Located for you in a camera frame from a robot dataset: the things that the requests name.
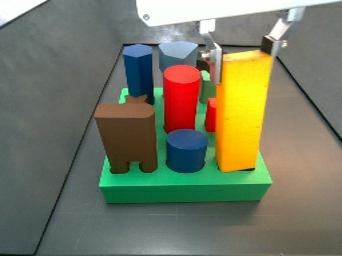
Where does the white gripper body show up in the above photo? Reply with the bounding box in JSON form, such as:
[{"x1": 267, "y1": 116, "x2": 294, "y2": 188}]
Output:
[{"x1": 137, "y1": 0, "x2": 342, "y2": 27}]

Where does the brown arch block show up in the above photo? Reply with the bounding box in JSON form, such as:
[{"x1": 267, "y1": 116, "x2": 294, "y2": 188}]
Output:
[{"x1": 94, "y1": 103, "x2": 158, "y2": 174}]

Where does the dark blue hexagonal prism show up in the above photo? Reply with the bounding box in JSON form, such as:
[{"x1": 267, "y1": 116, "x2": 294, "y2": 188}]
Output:
[{"x1": 123, "y1": 44, "x2": 155, "y2": 104}]

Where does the dark blue short cylinder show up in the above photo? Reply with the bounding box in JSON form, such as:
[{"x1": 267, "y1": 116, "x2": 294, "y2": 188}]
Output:
[{"x1": 166, "y1": 129, "x2": 209, "y2": 173}]

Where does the small red block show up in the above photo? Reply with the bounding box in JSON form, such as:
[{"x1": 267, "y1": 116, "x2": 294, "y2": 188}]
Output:
[{"x1": 205, "y1": 98, "x2": 217, "y2": 132}]

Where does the brown star block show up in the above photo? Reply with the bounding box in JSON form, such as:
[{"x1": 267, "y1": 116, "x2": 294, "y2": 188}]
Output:
[{"x1": 126, "y1": 94, "x2": 149, "y2": 104}]

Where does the green shape board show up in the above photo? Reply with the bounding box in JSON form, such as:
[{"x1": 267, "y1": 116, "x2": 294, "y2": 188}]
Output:
[{"x1": 99, "y1": 88, "x2": 273, "y2": 203}]

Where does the yellow rectangular block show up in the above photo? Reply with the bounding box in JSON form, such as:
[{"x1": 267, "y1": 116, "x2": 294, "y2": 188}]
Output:
[{"x1": 215, "y1": 50, "x2": 273, "y2": 172}]

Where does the red cylinder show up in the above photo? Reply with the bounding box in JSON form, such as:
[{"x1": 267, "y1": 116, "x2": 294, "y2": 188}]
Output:
[{"x1": 163, "y1": 65, "x2": 201, "y2": 133}]

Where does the green arch block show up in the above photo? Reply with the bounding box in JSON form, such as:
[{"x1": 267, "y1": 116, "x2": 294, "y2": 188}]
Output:
[{"x1": 199, "y1": 70, "x2": 217, "y2": 104}]

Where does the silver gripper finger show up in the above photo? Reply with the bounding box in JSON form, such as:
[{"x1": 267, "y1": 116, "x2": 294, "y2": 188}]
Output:
[
  {"x1": 261, "y1": 7, "x2": 305, "y2": 57},
  {"x1": 199, "y1": 19, "x2": 223, "y2": 84}
]

